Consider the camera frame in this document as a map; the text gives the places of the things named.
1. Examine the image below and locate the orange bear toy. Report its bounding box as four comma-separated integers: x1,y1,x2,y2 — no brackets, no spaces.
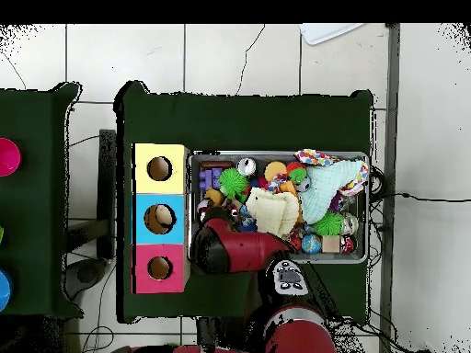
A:
203,188,225,207

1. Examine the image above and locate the cream waffle cloth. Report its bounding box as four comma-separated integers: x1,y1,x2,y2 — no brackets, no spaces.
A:
245,186,301,238

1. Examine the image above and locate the wooden box with three holes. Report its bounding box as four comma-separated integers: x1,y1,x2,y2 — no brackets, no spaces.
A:
131,142,191,295

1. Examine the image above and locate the metal mesh bin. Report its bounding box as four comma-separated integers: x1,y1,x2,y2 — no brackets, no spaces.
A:
186,149,370,265

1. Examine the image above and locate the large green spiky ball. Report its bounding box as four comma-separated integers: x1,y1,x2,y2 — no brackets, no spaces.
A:
218,167,250,199

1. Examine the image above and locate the silver can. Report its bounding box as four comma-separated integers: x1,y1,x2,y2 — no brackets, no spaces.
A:
236,156,258,177

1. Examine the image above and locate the purple building block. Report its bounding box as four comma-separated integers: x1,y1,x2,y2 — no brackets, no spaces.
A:
198,167,223,191

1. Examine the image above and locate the orange foam disc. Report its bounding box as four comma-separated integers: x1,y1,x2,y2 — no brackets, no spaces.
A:
263,160,288,182

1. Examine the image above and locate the dark green table cloth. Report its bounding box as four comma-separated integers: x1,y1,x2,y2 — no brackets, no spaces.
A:
0,82,84,319
115,80,374,325

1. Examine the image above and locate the colourful dotted cloth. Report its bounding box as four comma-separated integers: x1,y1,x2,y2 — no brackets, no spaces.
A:
293,147,369,196

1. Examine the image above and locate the blue globe ball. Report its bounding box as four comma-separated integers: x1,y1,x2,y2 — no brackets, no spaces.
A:
301,233,322,255

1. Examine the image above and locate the wooden block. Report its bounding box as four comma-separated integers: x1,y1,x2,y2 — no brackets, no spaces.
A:
321,234,341,254

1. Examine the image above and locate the black metal stand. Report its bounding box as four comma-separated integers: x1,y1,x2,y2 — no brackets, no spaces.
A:
97,128,117,260

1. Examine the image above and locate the grey round base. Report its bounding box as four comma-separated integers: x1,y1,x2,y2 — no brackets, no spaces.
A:
65,256,109,299

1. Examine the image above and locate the white plastic tray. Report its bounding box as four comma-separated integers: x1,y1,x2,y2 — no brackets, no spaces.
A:
299,23,365,46

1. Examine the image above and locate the pink bowl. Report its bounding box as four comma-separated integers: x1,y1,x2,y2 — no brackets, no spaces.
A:
0,137,22,177

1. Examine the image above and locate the blue bowl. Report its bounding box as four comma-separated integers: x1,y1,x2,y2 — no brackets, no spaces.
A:
0,269,12,312

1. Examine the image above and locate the black cable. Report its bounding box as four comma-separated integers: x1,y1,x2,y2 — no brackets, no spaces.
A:
369,191,471,203

